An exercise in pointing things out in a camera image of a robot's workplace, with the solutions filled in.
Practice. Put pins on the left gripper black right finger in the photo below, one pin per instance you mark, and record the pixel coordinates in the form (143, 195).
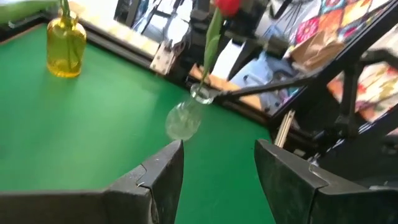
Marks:
(295, 186)

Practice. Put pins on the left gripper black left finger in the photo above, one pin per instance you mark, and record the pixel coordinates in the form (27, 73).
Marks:
(158, 186)

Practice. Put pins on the red artificial tulip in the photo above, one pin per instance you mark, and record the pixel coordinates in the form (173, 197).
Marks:
(228, 6)

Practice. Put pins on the wide clear cut-glass vase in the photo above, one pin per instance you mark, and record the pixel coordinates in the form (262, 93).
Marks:
(183, 121)

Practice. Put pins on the yellow glass vase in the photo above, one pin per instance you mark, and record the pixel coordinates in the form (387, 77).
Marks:
(65, 53)

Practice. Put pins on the green table mat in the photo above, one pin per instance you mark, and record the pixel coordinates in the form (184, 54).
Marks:
(77, 130)

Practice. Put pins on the brown paper bag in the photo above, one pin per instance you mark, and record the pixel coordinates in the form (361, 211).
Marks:
(317, 49)

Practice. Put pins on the colourful patchwork cloth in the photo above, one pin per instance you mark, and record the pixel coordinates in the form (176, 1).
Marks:
(357, 12)

